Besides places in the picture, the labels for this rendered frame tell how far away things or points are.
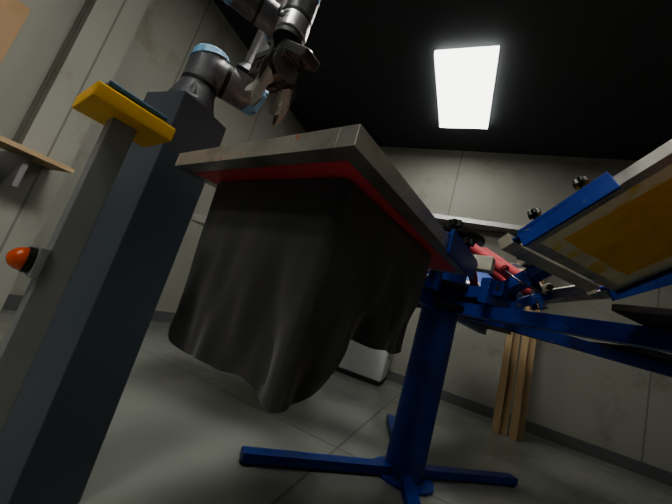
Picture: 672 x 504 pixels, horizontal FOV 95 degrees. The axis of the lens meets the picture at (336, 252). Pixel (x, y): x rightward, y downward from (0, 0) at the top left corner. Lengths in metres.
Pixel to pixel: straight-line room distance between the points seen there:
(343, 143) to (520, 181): 4.69
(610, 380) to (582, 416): 0.50
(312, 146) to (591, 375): 4.45
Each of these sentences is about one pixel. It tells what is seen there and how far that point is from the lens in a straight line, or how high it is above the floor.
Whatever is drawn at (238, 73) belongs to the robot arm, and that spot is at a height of 1.39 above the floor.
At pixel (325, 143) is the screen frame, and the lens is 0.53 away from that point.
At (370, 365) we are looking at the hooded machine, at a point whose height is 0.20.
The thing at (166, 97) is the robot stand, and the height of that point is 1.18.
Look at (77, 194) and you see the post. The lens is 0.69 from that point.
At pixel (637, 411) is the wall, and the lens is 4.87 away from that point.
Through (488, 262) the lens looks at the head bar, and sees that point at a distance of 1.20.
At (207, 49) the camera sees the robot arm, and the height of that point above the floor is 1.40.
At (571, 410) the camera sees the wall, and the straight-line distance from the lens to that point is 4.69.
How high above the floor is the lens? 0.72
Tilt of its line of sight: 10 degrees up
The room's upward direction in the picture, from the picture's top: 17 degrees clockwise
